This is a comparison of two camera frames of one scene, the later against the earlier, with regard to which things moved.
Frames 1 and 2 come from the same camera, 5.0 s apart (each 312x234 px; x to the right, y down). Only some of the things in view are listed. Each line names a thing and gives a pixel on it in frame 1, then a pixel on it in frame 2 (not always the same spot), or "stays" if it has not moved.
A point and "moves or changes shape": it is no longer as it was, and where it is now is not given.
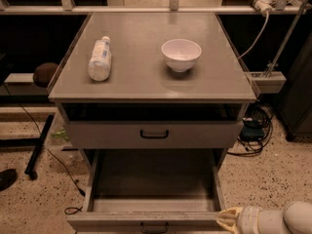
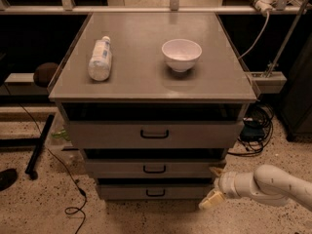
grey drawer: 150,191 moves or changes shape
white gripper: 246,218 to 224,182
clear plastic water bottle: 98,65 stays
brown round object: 43,73 stays
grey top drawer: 153,135 stays
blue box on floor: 252,133 stays
